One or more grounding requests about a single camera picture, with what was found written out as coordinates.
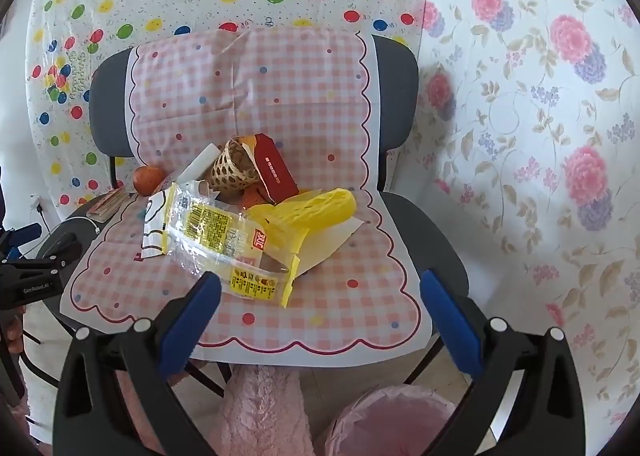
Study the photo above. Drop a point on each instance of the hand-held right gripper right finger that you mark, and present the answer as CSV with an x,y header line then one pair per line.
x,y
445,306

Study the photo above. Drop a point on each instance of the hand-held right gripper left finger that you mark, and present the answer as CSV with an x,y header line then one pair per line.
x,y
197,306

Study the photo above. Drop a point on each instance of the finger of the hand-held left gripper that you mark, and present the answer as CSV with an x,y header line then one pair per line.
x,y
62,251
20,236

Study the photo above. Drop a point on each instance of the clear yellow plastic wrapper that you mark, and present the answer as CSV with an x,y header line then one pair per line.
x,y
215,231

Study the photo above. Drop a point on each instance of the white paper packet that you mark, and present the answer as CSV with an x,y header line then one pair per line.
x,y
152,236

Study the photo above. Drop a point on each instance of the white paper card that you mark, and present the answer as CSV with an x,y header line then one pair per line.
x,y
330,246

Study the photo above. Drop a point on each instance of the pink lined trash bin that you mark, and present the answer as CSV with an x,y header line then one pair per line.
x,y
395,426

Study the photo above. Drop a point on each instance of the white paper tube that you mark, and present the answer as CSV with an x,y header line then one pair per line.
x,y
197,163

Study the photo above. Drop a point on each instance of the woven bamboo basket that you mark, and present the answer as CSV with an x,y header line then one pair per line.
x,y
227,165

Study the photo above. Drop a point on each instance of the red cardboard box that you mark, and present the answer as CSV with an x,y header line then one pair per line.
x,y
272,170

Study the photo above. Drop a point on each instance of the person's left hand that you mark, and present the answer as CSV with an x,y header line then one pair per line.
x,y
12,336

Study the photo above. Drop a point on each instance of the orange cover notebook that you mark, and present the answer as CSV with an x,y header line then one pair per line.
x,y
107,206

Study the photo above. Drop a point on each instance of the red apple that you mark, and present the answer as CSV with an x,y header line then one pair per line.
x,y
147,179

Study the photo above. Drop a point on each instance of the grey padded chair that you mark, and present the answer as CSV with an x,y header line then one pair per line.
x,y
400,85

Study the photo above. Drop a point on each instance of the pink checked paper mat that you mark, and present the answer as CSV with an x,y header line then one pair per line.
x,y
300,100

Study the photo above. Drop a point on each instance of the floral print wall cloth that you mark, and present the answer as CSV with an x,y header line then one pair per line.
x,y
525,135

